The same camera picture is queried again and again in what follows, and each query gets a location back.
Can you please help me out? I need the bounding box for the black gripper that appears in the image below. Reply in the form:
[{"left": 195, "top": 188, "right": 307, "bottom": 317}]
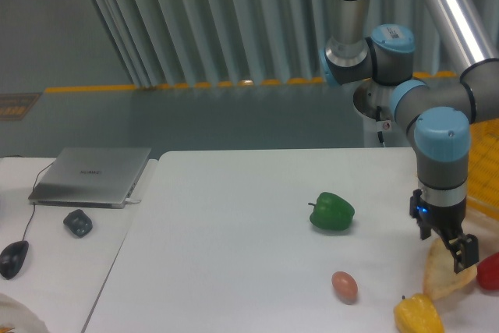
[{"left": 409, "top": 189, "right": 479, "bottom": 273}]

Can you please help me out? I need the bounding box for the triangular toast bread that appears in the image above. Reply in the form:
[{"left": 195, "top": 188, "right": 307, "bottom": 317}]
[{"left": 423, "top": 238, "right": 477, "bottom": 300}]

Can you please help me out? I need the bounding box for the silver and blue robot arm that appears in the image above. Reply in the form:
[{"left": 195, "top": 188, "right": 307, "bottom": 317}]
[{"left": 320, "top": 0, "right": 498, "bottom": 272}]

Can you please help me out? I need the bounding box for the yellow plastic basket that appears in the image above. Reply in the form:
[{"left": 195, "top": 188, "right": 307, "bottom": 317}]
[{"left": 468, "top": 119, "right": 498, "bottom": 221}]

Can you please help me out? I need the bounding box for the red bell pepper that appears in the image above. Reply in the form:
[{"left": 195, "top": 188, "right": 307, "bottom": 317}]
[{"left": 476, "top": 253, "right": 499, "bottom": 291}]

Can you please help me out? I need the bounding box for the yellow bell pepper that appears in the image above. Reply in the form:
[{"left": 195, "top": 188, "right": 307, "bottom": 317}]
[{"left": 393, "top": 293, "right": 444, "bottom": 333}]

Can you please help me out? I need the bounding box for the brown egg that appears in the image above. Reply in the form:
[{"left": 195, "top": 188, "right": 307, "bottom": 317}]
[{"left": 331, "top": 271, "right": 358, "bottom": 303}]

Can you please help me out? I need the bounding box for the green bell pepper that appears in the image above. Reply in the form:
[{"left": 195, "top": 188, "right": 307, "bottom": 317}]
[{"left": 309, "top": 192, "right": 355, "bottom": 231}]

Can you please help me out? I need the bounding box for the grey pleated curtain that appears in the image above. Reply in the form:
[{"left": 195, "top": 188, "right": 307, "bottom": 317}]
[{"left": 95, "top": 0, "right": 498, "bottom": 87}]

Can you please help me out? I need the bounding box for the black plastic adapter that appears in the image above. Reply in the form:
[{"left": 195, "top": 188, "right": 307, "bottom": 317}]
[{"left": 63, "top": 209, "right": 93, "bottom": 238}]

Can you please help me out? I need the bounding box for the silver laptop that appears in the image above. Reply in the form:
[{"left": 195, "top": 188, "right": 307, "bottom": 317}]
[{"left": 29, "top": 147, "right": 151, "bottom": 208}]

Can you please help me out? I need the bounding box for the black computer mouse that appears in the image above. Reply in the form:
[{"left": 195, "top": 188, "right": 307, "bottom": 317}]
[{"left": 0, "top": 240, "right": 30, "bottom": 280}]

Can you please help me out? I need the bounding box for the white cloth with print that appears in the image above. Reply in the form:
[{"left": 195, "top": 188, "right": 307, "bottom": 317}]
[{"left": 1, "top": 294, "right": 48, "bottom": 333}]

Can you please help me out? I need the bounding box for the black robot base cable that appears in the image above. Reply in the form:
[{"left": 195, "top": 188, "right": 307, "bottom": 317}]
[{"left": 374, "top": 105, "right": 388, "bottom": 148}]

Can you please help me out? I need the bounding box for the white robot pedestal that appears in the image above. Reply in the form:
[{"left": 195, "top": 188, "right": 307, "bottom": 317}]
[{"left": 353, "top": 79, "right": 409, "bottom": 148}]

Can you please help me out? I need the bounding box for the black mouse cable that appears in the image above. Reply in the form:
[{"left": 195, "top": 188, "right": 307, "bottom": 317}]
[{"left": 0, "top": 154, "right": 58, "bottom": 243}]

